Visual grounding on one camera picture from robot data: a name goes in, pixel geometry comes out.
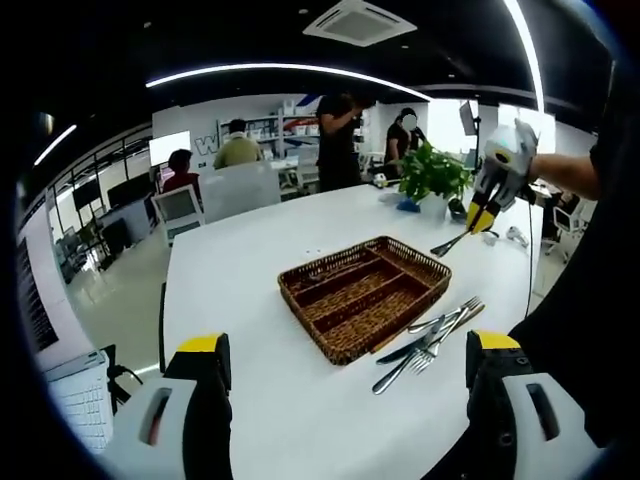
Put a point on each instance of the person's black shirt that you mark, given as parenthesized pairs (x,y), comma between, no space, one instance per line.
(575,300)

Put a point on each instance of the blue packet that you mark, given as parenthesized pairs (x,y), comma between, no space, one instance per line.
(407,206)

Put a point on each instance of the black curved holder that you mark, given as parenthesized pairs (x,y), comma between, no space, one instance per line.
(456,212)

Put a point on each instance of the white partition panel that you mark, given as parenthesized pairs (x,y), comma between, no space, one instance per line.
(240,192)

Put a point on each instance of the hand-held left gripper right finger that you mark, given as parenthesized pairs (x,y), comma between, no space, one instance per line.
(490,425)

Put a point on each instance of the white storage shelf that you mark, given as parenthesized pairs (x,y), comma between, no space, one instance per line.
(295,132)

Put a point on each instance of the black desk monitor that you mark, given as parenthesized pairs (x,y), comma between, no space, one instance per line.
(130,190)

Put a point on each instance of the green potted plant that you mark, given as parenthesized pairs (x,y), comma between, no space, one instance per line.
(430,170)

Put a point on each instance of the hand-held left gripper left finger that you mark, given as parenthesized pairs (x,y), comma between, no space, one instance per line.
(127,425)

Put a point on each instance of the bright white screen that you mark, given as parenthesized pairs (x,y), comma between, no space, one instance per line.
(170,147)

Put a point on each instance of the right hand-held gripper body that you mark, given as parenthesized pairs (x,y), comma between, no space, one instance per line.
(505,155)

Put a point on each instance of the black television on stand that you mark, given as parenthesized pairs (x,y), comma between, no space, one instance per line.
(87,196)

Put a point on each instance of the small white device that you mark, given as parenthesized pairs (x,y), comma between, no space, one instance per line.
(490,238)

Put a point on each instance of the white laptop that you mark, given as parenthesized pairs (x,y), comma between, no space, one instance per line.
(80,400)

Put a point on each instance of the curved ceiling light strip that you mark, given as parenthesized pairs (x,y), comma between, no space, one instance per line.
(280,65)

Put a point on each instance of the white office chair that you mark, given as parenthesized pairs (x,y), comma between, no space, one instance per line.
(177,205)
(307,167)

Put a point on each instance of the black upright bar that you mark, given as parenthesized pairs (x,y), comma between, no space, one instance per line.
(162,325)

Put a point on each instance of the brown wicker storage tray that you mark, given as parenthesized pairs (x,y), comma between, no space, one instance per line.
(360,300)

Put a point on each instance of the straight ceiling light strip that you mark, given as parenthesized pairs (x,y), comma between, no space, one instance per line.
(526,37)

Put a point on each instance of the ceiling air vent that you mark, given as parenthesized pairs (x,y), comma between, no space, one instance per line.
(357,22)

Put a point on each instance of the white handheld controller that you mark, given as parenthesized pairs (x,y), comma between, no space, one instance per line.
(515,234)

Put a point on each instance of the steel spoon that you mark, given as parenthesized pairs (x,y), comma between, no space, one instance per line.
(320,277)
(445,248)

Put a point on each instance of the studio light on stand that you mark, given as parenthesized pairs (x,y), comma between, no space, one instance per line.
(467,117)

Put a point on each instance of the short ceiling light strip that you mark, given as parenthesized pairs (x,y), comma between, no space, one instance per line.
(55,145)

